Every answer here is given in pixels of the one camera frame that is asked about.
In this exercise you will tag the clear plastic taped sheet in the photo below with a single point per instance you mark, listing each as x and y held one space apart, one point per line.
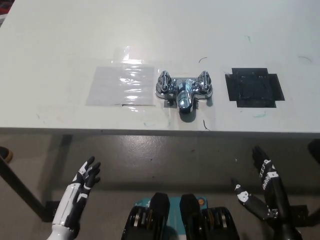
120 87

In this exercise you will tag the black robot body block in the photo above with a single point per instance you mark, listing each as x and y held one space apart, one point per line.
212 222
150 220

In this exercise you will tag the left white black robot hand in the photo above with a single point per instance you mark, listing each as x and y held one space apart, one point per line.
75 192

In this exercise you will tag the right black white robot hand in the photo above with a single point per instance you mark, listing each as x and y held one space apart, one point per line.
271 185

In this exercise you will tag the orange round button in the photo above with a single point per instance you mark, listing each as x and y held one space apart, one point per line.
200 201

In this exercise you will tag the black shoe tan sole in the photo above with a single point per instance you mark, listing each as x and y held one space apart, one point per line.
5 153

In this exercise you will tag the black tape floor patch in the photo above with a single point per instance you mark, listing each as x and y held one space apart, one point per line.
298 211

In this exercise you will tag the black diagonal table leg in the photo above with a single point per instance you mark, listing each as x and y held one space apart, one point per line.
20 185

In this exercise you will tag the black taped table foot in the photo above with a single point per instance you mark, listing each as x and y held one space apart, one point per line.
48 211

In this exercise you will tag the red object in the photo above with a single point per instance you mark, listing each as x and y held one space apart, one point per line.
3 6

